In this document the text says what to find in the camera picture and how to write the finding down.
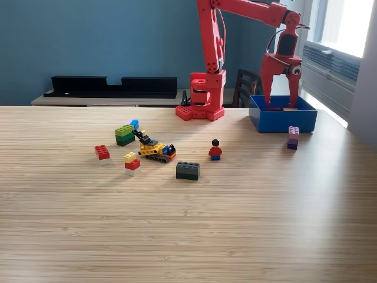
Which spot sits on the grey window radiator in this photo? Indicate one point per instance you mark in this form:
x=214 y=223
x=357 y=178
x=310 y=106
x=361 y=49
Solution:
x=330 y=82

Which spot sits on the pink purple brick stack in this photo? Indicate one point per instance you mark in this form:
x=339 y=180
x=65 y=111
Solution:
x=293 y=138

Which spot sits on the grey dark green brick stack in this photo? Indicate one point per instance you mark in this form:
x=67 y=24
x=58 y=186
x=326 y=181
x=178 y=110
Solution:
x=188 y=171

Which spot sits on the white framed window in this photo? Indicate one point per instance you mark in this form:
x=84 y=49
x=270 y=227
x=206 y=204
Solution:
x=347 y=23

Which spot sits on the blue pink brick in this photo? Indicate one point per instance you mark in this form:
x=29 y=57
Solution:
x=135 y=123

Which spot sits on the dark wooden chair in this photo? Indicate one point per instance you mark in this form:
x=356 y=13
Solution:
x=244 y=85

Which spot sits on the toy figure red shirt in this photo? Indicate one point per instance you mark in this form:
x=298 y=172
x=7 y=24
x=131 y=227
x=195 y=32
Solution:
x=215 y=151

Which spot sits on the yellow red white brick stack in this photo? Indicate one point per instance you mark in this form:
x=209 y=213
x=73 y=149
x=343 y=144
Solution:
x=132 y=165

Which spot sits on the yellow toy digger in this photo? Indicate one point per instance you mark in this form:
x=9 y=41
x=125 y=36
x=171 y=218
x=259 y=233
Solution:
x=153 y=150

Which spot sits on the black shelf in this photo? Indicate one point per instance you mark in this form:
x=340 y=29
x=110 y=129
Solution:
x=88 y=85

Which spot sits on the blue plastic bin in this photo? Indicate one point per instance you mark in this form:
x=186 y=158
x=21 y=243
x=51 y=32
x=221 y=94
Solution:
x=282 y=121

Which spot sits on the pale wooden sideboard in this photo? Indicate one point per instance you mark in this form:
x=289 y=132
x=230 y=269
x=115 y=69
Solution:
x=88 y=101

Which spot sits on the tan yellow red brick stack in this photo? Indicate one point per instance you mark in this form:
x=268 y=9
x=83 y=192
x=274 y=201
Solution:
x=291 y=109

